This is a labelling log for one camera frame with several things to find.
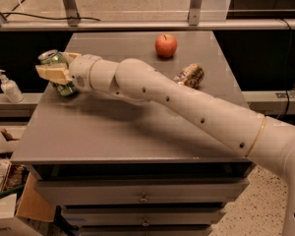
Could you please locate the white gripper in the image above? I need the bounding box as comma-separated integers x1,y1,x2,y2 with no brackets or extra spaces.
35,52,101,92

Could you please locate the green soda can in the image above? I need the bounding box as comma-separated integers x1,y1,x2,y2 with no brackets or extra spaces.
35,49,77,96

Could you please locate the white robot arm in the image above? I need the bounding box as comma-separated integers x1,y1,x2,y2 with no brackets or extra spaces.
35,52,295,236

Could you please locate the orange soda can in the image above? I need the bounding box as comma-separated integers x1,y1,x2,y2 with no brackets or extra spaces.
172,64,205,89

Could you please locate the white pump bottle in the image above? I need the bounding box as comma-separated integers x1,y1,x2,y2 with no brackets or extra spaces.
0,69,24,103

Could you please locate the red apple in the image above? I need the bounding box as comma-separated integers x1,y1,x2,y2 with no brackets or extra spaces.
154,33,178,58

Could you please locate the grey drawer cabinet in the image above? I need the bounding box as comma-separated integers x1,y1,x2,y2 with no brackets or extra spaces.
10,30,273,236

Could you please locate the brown cardboard box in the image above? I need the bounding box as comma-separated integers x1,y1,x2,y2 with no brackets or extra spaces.
16,173,56,222

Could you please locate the white box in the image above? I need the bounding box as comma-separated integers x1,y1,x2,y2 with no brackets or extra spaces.
0,194,40,236

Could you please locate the black cable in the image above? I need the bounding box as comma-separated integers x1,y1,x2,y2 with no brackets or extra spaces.
0,11,102,23

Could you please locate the metal railing frame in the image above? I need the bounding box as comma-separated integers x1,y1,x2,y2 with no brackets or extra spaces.
0,0,295,31

